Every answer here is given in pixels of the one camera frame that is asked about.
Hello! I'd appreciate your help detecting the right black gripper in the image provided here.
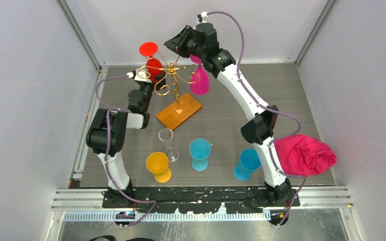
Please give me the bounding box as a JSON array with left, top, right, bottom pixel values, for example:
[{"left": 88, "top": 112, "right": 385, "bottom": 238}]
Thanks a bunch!
[{"left": 163, "top": 25, "right": 206, "bottom": 59}]

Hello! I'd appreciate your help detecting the red plastic wine glass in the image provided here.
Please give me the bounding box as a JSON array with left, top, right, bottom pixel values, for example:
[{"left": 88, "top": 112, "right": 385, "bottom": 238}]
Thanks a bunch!
[{"left": 139, "top": 42, "right": 164, "bottom": 83}]

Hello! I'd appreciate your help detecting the pink plastic wine glass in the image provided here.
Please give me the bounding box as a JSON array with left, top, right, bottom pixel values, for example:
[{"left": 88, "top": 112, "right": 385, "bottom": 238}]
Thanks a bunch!
[{"left": 190, "top": 55, "right": 210, "bottom": 95}]

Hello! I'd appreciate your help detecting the clear wine glass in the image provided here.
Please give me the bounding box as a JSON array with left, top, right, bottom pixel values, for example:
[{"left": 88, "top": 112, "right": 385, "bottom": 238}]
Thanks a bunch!
[{"left": 158, "top": 128, "right": 179, "bottom": 162}]

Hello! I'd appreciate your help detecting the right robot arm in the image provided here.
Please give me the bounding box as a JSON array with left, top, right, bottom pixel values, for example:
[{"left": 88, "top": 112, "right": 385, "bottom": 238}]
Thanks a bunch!
[{"left": 164, "top": 23, "right": 292, "bottom": 206}]

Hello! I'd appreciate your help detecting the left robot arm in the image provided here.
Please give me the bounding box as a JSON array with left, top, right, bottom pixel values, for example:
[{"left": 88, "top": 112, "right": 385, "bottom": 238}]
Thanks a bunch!
[{"left": 86, "top": 79, "right": 155, "bottom": 208}]

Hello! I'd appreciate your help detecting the yellow plastic wine glass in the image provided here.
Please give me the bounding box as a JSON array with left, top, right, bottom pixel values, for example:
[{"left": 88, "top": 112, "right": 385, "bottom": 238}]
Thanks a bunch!
[{"left": 146, "top": 152, "right": 171, "bottom": 183}]

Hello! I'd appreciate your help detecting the blue wine glass centre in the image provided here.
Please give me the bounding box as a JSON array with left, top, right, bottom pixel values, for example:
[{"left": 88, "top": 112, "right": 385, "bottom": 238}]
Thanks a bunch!
[{"left": 189, "top": 139, "right": 211, "bottom": 171}]

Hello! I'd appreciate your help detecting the blue wine glass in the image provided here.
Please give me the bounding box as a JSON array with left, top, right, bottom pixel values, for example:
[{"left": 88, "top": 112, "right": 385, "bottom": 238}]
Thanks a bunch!
[
  {"left": 189, "top": 139, "right": 211, "bottom": 171},
  {"left": 233, "top": 149, "right": 261, "bottom": 181}
]

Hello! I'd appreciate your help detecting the blue wine glass right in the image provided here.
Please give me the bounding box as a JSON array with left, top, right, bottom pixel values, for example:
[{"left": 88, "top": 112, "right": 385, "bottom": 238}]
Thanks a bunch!
[{"left": 233, "top": 149, "right": 261, "bottom": 181}]

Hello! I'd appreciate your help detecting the pink crumpled cloth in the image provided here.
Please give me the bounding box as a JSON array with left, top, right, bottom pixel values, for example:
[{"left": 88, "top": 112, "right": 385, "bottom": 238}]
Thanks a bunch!
[{"left": 274, "top": 134, "right": 337, "bottom": 177}]

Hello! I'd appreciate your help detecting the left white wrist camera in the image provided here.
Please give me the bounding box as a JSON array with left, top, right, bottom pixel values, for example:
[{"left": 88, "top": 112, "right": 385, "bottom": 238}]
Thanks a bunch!
[{"left": 126, "top": 69, "right": 152, "bottom": 83}]

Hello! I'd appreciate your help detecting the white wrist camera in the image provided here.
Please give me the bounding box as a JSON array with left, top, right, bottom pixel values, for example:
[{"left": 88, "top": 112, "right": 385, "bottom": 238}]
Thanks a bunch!
[
  {"left": 196, "top": 11, "right": 209, "bottom": 25},
  {"left": 126, "top": 69, "right": 152, "bottom": 83}
]

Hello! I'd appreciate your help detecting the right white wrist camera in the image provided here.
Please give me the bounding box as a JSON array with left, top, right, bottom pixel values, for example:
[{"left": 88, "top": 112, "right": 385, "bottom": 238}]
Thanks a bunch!
[{"left": 196, "top": 11, "right": 209, "bottom": 25}]

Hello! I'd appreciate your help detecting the gold wire glass rack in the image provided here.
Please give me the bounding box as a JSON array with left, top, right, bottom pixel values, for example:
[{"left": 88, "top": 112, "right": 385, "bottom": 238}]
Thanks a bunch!
[{"left": 140, "top": 56, "right": 203, "bottom": 131}]

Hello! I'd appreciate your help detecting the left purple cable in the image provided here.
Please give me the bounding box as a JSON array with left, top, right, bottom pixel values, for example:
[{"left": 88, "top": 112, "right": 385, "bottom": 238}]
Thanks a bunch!
[{"left": 95, "top": 74, "right": 157, "bottom": 227}]

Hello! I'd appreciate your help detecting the purple cable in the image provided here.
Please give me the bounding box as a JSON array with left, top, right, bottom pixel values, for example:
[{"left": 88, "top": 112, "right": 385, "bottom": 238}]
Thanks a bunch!
[
  {"left": 95, "top": 74, "right": 157, "bottom": 227},
  {"left": 206, "top": 11, "right": 309, "bottom": 227}
]

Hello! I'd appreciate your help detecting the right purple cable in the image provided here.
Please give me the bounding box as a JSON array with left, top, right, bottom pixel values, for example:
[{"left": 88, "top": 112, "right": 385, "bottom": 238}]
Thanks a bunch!
[{"left": 206, "top": 11, "right": 309, "bottom": 227}]

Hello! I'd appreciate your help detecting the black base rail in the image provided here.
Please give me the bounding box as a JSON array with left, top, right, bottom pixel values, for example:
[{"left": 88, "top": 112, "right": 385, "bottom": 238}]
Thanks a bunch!
[{"left": 102, "top": 186, "right": 300, "bottom": 214}]

